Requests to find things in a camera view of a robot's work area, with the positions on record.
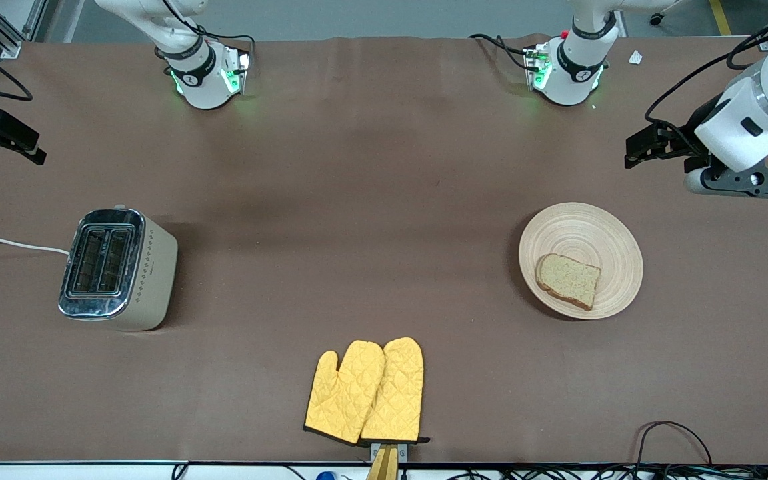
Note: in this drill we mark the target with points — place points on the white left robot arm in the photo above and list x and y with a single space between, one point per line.
750 120

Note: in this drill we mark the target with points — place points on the small metal bracket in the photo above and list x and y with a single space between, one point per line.
402 450

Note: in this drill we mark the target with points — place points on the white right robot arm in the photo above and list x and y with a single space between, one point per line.
204 86

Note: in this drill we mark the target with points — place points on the round wooden plate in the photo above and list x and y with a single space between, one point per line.
584 230

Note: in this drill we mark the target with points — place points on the small white paper scrap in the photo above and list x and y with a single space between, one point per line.
635 57

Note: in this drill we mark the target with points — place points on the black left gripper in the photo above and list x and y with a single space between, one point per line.
685 135

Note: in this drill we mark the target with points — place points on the slice of brown toast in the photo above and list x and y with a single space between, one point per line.
567 281

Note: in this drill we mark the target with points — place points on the cream and chrome toaster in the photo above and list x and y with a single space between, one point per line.
150 280

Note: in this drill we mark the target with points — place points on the brown table cover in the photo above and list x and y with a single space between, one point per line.
357 200

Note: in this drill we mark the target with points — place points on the small blue object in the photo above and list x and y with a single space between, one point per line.
325 475

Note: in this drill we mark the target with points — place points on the wooden stand leg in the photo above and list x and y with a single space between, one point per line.
384 466

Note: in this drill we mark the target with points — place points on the white chair leg with caster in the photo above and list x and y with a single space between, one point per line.
657 18

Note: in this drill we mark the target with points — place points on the yellow quilted oven mitt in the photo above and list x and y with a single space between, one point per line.
397 393
340 400

